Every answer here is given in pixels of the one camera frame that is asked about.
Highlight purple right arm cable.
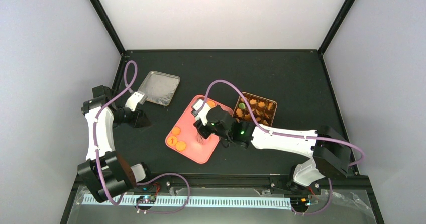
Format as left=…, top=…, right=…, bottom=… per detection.
left=194, top=79, right=366, bottom=216

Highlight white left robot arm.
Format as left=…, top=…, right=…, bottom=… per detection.
left=77, top=85, right=151, bottom=203

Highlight green sandwich cookie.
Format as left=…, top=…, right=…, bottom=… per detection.
left=238, top=102, right=247, bottom=110

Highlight round swirl tan cookie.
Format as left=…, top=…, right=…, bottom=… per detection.
left=171, top=126, right=181, bottom=136

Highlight white slotted cable duct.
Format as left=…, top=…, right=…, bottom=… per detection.
left=81, top=194, right=293, bottom=210

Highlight silver metal tin lid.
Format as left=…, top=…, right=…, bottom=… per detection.
left=138, top=71, right=180, bottom=106

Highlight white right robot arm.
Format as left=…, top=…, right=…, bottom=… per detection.
left=191, top=102, right=351, bottom=193

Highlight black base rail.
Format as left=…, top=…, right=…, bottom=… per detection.
left=74, top=172, right=322, bottom=196

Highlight metal tongs white handles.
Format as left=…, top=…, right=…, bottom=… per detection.
left=196, top=132, right=205, bottom=145

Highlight pink plastic tray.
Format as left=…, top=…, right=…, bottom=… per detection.
left=165, top=95, right=220, bottom=164

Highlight yellow biscuit red cross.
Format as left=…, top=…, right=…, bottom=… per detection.
left=166, top=136, right=178, bottom=146

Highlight gold cookie tin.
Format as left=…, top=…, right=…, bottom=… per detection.
left=232, top=92, right=277, bottom=126

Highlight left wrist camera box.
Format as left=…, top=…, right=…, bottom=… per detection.
left=125, top=91, right=147, bottom=112

